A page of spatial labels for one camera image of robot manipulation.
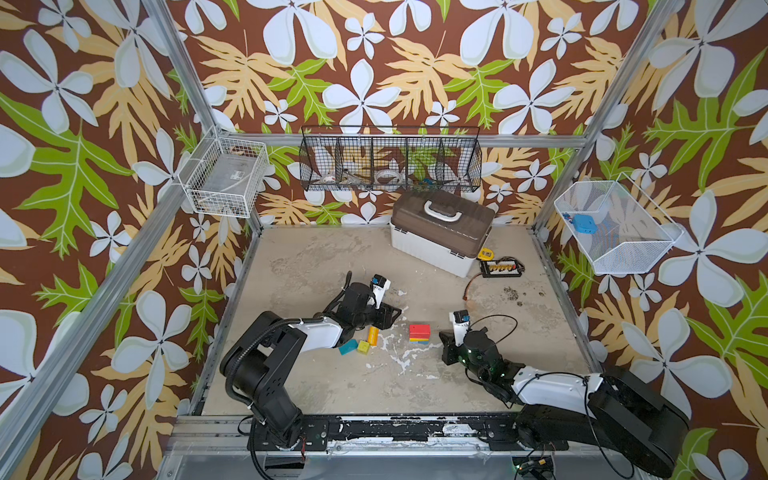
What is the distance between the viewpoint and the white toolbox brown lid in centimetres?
95

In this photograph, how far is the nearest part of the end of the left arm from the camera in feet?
2.40

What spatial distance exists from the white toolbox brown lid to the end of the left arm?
26 centimetres
